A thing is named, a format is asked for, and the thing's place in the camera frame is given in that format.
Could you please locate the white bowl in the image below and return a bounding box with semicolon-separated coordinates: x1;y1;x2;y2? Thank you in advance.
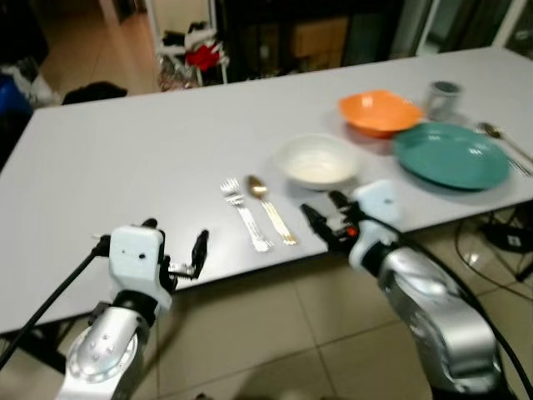
274;133;364;192

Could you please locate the gold spoon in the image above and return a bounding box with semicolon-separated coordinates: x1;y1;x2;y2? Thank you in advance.
247;174;299;247
478;122;533;165

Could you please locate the silver fork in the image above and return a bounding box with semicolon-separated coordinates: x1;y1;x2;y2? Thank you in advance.
498;148;533;178
220;177;273;253

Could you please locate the orange bowl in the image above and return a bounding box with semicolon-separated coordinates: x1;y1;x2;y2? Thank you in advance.
337;89;425;140

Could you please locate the green plate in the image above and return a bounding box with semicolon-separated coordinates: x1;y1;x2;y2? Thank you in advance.
392;122;511;192

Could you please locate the black power strip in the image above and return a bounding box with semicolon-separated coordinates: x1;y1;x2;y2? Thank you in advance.
481;220;533;253

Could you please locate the black chair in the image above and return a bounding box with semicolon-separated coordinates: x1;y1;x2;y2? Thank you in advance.
62;81;129;106

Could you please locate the grey mug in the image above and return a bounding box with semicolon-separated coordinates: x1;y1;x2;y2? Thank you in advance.
426;80;464;123

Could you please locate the brown cardboard box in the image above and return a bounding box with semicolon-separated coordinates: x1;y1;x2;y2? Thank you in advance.
291;17;350;61

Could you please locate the red cloth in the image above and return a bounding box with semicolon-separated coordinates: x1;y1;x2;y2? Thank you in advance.
184;41;223;73

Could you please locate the white metal rack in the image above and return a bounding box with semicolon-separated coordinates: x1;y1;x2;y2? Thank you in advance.
147;0;232;91

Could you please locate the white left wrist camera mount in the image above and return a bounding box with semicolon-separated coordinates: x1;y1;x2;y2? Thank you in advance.
108;224;168;293

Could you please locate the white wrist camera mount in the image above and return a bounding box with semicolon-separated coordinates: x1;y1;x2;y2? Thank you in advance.
108;224;168;293
348;178;402;269

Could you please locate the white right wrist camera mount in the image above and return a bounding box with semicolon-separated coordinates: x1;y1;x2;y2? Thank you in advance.
348;178;402;269

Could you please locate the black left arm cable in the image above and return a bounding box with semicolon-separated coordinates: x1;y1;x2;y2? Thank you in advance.
0;236;112;370

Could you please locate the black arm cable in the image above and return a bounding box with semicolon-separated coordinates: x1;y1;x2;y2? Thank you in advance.
0;236;112;370
366;218;533;399

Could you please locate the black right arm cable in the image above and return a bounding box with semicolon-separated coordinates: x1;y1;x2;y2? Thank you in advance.
366;218;533;399

